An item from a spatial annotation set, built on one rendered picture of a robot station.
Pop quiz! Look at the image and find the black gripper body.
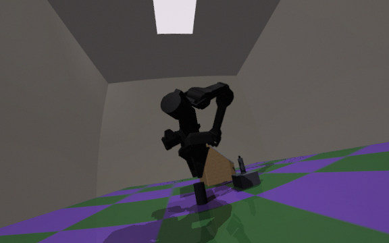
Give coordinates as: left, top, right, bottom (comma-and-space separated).
178, 121, 214, 157

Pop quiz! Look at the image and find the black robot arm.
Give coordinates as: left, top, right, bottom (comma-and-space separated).
161, 82, 234, 151

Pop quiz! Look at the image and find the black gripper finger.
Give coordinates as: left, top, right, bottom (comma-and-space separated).
184, 147, 210, 178
180, 155, 197, 178

